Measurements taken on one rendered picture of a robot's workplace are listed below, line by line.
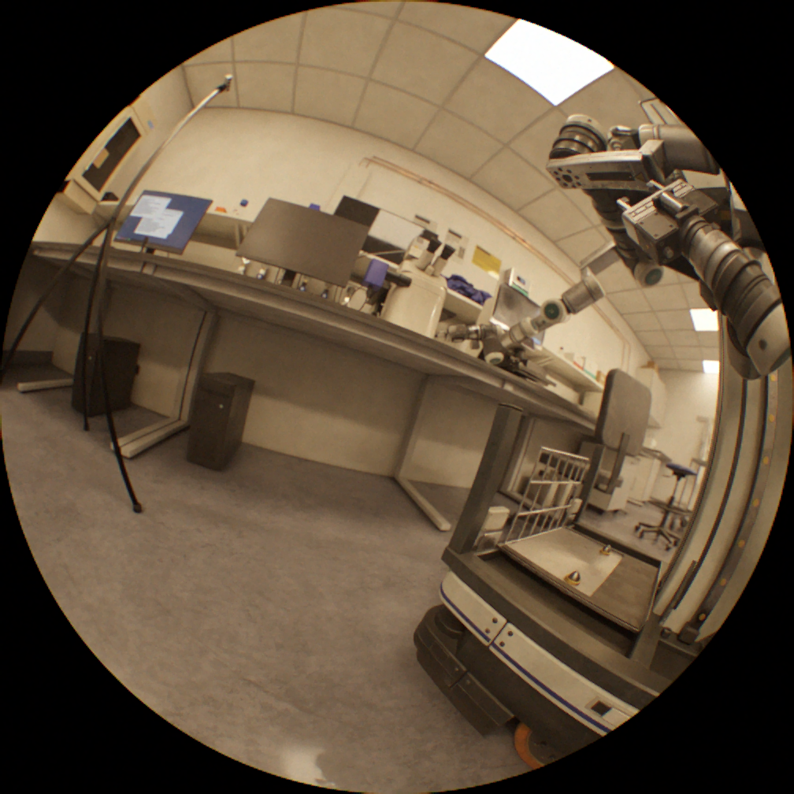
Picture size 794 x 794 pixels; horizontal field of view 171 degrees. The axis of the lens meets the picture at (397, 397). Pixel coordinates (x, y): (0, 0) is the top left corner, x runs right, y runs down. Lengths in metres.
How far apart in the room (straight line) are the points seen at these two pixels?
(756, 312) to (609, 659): 0.38
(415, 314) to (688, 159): 0.90
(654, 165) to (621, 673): 0.73
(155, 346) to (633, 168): 2.18
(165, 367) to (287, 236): 1.13
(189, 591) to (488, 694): 0.61
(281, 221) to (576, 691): 1.58
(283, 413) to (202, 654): 1.38
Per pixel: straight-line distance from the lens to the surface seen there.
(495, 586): 0.41
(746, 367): 0.44
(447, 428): 1.93
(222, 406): 1.17
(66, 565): 0.80
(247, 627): 0.66
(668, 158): 0.66
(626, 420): 1.42
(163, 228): 1.66
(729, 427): 0.53
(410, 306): 0.93
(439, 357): 0.93
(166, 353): 1.90
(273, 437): 1.70
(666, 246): 0.40
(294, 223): 1.33
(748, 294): 0.34
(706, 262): 0.37
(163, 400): 1.92
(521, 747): 0.64
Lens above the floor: 0.54
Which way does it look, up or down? level
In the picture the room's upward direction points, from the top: 17 degrees clockwise
